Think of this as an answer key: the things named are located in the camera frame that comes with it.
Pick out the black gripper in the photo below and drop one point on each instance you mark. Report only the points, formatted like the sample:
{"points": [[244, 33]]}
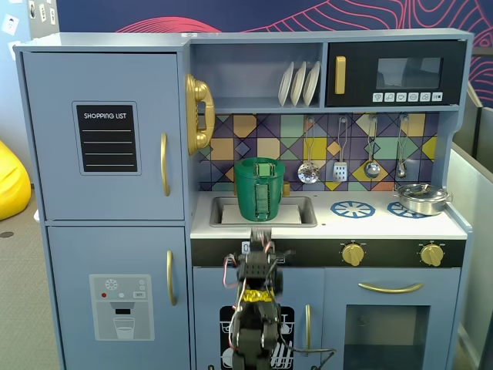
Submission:
{"points": [[260, 247]]}

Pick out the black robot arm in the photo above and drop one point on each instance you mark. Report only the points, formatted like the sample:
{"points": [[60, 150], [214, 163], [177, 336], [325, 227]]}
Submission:
{"points": [[254, 331]]}

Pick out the steel pot lid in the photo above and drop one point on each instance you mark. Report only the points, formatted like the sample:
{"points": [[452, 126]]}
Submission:
{"points": [[416, 190]]}

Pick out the green plastic container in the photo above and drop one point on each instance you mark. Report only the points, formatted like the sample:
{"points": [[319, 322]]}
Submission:
{"points": [[246, 200]]}

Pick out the grey sink basin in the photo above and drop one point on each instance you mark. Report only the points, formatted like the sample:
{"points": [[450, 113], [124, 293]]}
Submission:
{"points": [[308, 208]]}

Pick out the gold faucet knob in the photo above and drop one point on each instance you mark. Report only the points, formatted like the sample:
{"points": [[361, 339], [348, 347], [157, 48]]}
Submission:
{"points": [[287, 189]]}

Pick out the blue dishwasher door with print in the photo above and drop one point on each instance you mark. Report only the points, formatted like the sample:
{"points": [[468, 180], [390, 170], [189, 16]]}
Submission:
{"points": [[208, 281]]}

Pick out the steel skimmer spoon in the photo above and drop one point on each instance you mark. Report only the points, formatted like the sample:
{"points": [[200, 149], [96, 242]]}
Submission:
{"points": [[308, 173]]}

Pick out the blue oven door with window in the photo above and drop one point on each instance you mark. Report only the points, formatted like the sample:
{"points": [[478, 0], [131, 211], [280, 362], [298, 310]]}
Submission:
{"points": [[335, 293]]}

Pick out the gold stove knob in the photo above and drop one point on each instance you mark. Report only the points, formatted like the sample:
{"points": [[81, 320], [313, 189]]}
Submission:
{"points": [[353, 254], [431, 255]]}

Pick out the steel slotted spatula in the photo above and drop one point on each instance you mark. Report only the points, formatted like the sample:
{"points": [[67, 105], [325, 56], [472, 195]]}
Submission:
{"points": [[340, 171]]}

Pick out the steel ladle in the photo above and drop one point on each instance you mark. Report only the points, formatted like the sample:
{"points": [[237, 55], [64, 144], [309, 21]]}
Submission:
{"points": [[372, 169]]}

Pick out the white toy plate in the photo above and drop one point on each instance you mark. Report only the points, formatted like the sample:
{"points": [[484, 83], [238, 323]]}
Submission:
{"points": [[297, 85], [285, 85], [311, 83]]}

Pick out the gold toy telephone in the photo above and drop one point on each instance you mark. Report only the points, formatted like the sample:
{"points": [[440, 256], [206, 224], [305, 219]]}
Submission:
{"points": [[200, 92]]}

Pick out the steel cooking pot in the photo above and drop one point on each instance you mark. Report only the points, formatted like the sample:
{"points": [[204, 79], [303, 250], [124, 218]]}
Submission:
{"points": [[423, 208]]}

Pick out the blue fridge door with dispenser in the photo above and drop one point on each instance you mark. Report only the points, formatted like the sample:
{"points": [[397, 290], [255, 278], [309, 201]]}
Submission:
{"points": [[77, 250]]}

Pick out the black shopping list board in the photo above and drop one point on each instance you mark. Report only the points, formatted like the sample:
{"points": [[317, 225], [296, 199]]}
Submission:
{"points": [[108, 135]]}

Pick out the black toy microwave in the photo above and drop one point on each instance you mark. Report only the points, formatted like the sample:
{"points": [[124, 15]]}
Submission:
{"points": [[362, 50]]}

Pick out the grey partition panel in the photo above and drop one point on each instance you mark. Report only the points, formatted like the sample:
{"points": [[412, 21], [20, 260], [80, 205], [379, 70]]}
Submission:
{"points": [[477, 231]]}

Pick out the blue fridge door with chalkboard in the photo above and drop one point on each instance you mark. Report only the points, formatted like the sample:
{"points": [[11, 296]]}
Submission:
{"points": [[46, 154]]}

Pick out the blue toy kitchen unit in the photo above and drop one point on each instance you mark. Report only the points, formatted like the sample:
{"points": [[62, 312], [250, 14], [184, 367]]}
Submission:
{"points": [[115, 41]]}

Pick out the dark partition panel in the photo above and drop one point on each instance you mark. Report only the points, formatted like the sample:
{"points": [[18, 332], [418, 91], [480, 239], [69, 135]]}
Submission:
{"points": [[485, 131]]}

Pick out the yellow bean bag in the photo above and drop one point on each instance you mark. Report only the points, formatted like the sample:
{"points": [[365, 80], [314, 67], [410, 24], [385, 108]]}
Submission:
{"points": [[11, 185]]}

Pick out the white paper card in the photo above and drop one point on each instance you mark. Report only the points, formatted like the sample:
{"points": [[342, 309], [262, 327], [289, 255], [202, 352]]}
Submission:
{"points": [[43, 13], [10, 24], [32, 8]]}

